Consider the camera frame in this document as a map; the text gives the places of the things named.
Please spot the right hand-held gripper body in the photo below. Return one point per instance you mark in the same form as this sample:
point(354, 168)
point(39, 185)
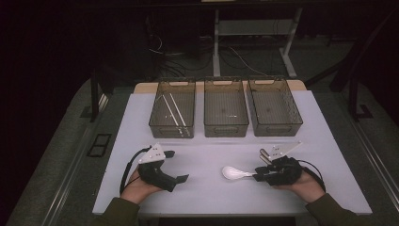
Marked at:
point(285, 172)

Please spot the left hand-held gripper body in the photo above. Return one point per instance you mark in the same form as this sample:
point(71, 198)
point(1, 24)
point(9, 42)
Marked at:
point(153, 172)

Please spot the white ceramic spoon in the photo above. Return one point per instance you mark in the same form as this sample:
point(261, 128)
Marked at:
point(232, 172)

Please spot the smoky transparent plastic bin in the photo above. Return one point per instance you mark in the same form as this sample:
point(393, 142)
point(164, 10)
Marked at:
point(273, 108)
point(185, 103)
point(226, 109)

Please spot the person's left hand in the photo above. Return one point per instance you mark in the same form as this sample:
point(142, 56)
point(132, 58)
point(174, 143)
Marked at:
point(136, 190)

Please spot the person's right hand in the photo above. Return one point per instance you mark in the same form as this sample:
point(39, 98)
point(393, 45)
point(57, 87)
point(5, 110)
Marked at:
point(307, 188)

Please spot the white table cover sheet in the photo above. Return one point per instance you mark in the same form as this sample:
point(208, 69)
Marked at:
point(213, 197)

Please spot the black metal stand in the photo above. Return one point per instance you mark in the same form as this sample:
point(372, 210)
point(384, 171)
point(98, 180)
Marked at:
point(94, 100)
point(353, 103)

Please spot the white metal stand frame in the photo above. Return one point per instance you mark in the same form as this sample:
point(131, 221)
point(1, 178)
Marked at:
point(216, 47)

